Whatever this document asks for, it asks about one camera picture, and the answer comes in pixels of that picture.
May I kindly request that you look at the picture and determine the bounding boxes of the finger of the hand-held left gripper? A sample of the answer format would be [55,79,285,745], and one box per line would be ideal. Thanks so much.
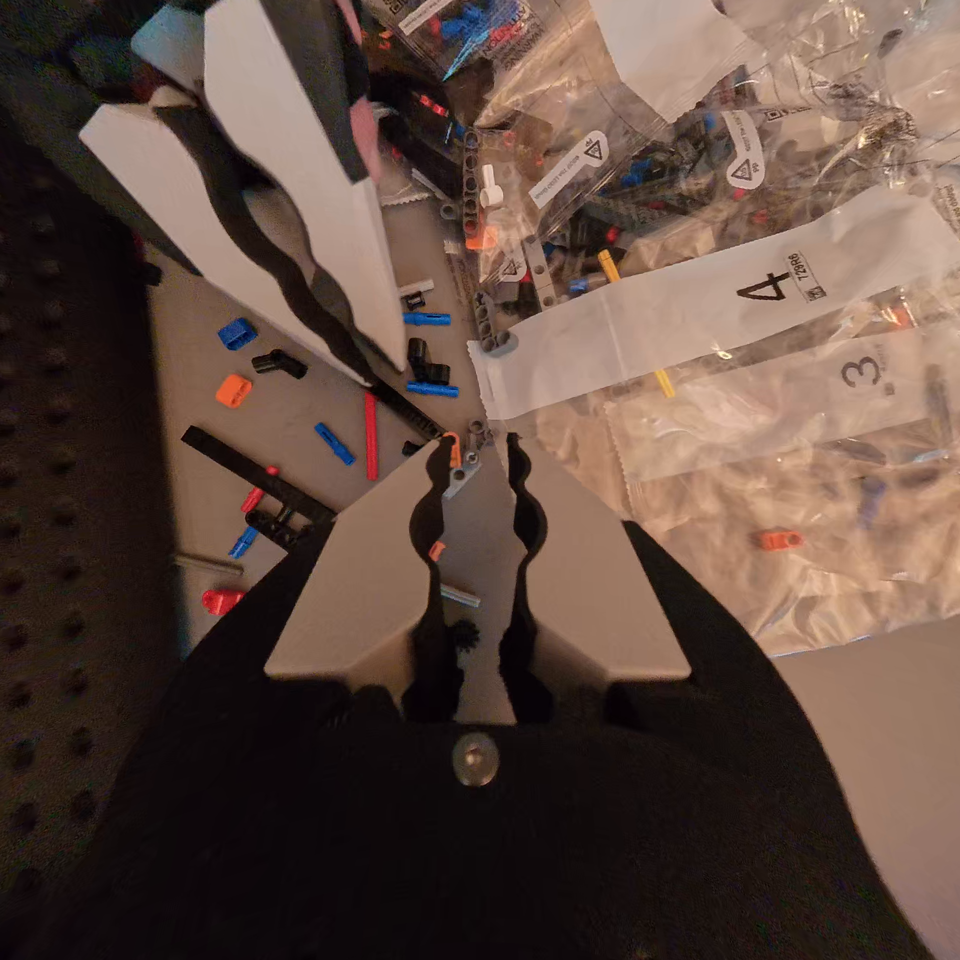
[77,103,380,390]
[201,0,412,375]

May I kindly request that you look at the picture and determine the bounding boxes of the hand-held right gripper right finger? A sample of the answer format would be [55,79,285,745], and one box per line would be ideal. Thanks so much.
[497,435,693,723]

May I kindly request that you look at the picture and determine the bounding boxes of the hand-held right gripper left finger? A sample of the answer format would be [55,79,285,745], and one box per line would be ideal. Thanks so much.
[264,438,460,723]

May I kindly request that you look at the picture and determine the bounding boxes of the small grey Lego assembly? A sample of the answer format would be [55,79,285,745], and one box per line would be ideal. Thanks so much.
[442,450,485,502]

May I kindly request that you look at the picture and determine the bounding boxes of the black lego gear rack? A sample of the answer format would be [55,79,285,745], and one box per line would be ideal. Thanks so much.
[367,378,445,442]

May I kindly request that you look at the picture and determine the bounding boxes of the black angled lego beam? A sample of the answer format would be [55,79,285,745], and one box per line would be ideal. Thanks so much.
[243,504,312,545]

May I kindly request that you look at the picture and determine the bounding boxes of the black angled lego connector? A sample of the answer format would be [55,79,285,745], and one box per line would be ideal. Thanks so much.
[250,348,309,380]

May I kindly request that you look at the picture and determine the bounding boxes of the clear lego parts bag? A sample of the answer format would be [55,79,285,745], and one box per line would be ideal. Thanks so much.
[360,0,751,151]
[603,300,960,657]
[442,75,960,421]

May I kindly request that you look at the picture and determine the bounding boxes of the person's left hand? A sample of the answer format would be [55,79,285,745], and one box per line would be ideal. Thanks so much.
[333,0,387,185]

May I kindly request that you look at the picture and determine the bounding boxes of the dark perforated panel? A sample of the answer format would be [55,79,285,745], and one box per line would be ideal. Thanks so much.
[0,105,189,960]

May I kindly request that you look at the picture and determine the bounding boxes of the empty clear plastic bag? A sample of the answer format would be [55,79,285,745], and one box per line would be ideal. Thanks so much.
[750,0,960,249]

